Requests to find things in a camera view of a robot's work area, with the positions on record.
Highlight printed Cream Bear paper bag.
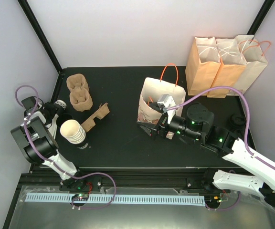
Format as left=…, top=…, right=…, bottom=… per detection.
left=137, top=67, right=186, bottom=125

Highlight stack of white paper cups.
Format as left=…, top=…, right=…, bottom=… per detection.
left=60, top=119, right=86, bottom=145

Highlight black coffee lid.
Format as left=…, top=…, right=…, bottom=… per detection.
left=231, top=129, right=243, bottom=138
left=230, top=114, right=246, bottom=126

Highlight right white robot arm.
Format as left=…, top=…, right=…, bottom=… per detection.
left=137, top=103, right=275, bottom=208

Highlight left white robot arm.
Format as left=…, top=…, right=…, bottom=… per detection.
left=11, top=96, right=87, bottom=190

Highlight black coffee lid back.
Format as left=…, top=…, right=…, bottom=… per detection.
left=230, top=114, right=246, bottom=126

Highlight back-left pulp cup carrier stack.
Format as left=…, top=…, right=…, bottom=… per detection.
left=66, top=73, right=93, bottom=112

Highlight left orange paper bag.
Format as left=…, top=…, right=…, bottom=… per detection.
left=185, top=37, right=221, bottom=95

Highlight orange paper bag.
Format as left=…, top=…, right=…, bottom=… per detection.
left=185, top=37, right=221, bottom=95
left=211, top=39, right=247, bottom=87

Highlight middle orange paper bag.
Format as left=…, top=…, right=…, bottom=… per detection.
left=211, top=39, right=247, bottom=87

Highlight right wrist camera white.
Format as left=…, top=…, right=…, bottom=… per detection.
left=157, top=94, right=176, bottom=124

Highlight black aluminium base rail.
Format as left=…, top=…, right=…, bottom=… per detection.
left=18, top=167, right=223, bottom=194

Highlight left black frame post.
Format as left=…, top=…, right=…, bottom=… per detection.
left=17, top=0, right=62, bottom=73

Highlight black frame post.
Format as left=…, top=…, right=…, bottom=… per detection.
left=17, top=0, right=62, bottom=73
left=247, top=0, right=275, bottom=35

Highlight light blue cable duct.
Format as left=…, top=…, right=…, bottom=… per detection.
left=25, top=193, right=205, bottom=207

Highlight white bag orange handles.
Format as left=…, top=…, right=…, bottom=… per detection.
left=233, top=35, right=272, bottom=94

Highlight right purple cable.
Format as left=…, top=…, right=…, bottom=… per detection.
left=165, top=85, right=275, bottom=178

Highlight right black frame post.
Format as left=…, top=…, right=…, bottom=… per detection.
left=247, top=0, right=275, bottom=35

